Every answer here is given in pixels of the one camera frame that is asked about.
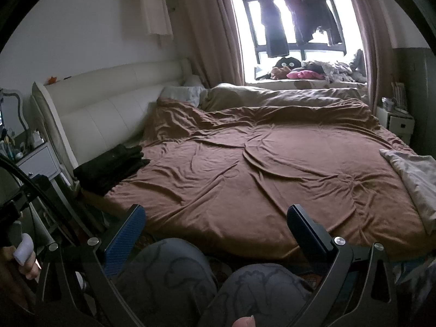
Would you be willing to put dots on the person's right hand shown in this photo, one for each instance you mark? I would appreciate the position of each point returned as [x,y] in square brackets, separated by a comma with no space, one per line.
[245,322]

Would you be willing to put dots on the black garment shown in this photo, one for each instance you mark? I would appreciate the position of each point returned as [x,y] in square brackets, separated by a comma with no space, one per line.
[99,175]

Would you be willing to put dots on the right brown curtain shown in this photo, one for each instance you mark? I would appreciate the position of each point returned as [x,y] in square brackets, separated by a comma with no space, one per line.
[378,54]

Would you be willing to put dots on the white hanging cloth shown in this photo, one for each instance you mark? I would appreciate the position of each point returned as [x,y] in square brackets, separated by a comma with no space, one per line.
[156,21]

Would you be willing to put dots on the grey nightstand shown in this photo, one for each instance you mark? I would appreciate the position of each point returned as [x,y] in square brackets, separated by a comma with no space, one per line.
[41,161]

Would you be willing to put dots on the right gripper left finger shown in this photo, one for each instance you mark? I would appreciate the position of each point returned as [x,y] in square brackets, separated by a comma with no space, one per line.
[75,286]

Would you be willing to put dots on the brown curtain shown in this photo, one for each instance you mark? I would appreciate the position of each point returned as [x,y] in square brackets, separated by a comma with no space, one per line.
[210,28]
[378,54]

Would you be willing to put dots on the brown duvet cover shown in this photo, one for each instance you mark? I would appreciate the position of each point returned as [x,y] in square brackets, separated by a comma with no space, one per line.
[225,179]

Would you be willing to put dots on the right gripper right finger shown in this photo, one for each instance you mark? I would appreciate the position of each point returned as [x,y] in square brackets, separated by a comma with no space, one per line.
[357,285]

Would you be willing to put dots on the white padded headboard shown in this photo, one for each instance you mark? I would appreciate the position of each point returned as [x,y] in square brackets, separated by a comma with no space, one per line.
[88,114]

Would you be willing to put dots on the white bedside cabinet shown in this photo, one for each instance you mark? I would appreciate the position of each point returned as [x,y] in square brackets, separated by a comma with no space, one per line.
[400,124]

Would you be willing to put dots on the pile of clothes on sill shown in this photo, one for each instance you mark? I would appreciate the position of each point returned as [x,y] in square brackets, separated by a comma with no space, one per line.
[340,71]

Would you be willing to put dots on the dark hanging trousers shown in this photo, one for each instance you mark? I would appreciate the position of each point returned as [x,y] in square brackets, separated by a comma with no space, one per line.
[275,37]

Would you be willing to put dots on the light grey pillow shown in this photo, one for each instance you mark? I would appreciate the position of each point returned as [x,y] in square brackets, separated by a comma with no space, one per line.
[190,92]

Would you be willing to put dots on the beige grey quilt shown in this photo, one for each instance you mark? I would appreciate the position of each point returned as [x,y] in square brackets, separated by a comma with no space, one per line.
[226,96]

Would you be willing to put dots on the patterned grey trouser legs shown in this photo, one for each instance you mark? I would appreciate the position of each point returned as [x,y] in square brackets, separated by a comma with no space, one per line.
[171,283]

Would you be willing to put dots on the black round plush toy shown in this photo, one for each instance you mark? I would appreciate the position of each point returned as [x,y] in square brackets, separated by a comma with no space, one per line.
[289,62]

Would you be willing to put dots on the person's left hand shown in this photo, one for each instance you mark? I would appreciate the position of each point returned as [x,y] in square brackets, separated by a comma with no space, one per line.
[15,279]

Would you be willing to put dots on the pink cloth on sill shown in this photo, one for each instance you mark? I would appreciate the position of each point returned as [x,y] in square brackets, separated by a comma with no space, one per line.
[304,75]

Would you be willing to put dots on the left brown curtain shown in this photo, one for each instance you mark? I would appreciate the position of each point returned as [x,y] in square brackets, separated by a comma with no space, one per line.
[210,28]

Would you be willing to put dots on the dark hanging shirts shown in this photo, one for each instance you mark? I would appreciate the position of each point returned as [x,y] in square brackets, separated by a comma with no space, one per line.
[310,16]

